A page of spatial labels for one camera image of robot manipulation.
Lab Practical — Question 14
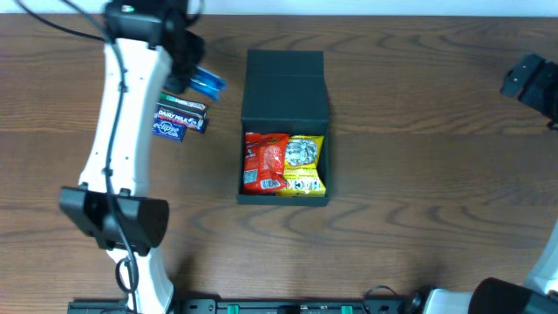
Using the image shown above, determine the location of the blue wafer snack bar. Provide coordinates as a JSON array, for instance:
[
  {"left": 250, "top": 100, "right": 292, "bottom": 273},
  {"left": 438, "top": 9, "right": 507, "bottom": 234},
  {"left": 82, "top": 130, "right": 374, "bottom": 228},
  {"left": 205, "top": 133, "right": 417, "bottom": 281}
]
[{"left": 189, "top": 66, "right": 226, "bottom": 101}]

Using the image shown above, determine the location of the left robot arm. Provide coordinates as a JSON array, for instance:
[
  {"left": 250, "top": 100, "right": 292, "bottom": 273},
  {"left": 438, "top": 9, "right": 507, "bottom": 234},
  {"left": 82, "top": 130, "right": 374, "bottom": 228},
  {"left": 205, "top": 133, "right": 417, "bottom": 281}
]
[{"left": 59, "top": 1, "right": 204, "bottom": 313}]

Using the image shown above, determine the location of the blue Eclipse mints box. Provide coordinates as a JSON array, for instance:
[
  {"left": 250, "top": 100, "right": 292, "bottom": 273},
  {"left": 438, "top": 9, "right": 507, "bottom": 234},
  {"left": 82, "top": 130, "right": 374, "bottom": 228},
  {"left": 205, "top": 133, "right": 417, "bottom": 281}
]
[{"left": 152, "top": 119, "right": 186, "bottom": 142}]

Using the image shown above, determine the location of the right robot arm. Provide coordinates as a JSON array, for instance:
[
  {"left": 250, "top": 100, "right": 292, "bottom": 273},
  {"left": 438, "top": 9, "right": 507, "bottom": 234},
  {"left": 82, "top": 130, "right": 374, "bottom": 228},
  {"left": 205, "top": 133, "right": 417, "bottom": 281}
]
[{"left": 400, "top": 54, "right": 557, "bottom": 314}]

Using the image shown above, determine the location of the yellow Hacks candy bag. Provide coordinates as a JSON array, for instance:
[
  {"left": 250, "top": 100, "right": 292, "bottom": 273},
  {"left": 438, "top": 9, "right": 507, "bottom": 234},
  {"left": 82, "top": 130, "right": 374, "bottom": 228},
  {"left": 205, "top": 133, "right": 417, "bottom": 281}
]
[{"left": 276, "top": 135, "right": 326, "bottom": 197}]

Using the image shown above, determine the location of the red candy bag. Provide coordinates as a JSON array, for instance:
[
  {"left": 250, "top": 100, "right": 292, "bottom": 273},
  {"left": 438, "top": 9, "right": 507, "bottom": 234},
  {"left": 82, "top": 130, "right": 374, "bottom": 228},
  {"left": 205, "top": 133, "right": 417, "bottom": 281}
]
[{"left": 242, "top": 133, "right": 289, "bottom": 195}]

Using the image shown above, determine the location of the dark green box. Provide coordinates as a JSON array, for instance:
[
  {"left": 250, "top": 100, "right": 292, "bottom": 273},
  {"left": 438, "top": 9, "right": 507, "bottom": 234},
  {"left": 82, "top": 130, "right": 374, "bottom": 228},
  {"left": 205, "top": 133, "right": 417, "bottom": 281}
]
[{"left": 240, "top": 50, "right": 331, "bottom": 188}]

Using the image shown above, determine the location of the Dairy Milk chocolate bar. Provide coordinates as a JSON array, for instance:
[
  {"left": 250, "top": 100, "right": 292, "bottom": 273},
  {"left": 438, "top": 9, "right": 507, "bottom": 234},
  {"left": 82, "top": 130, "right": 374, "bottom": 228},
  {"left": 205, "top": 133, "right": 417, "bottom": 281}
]
[{"left": 155, "top": 105, "right": 208, "bottom": 133}]

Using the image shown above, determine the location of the green chocolate bar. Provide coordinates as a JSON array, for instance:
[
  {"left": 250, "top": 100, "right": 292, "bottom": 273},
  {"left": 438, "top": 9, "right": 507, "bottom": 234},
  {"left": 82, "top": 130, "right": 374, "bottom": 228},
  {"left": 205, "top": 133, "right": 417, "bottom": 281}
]
[{"left": 159, "top": 92, "right": 208, "bottom": 119}]

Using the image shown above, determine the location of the black mounting rail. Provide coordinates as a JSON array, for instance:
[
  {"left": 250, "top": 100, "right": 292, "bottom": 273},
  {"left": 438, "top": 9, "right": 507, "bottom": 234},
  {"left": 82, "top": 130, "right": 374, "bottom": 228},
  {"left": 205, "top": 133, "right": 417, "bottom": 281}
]
[{"left": 67, "top": 297, "right": 415, "bottom": 314}]

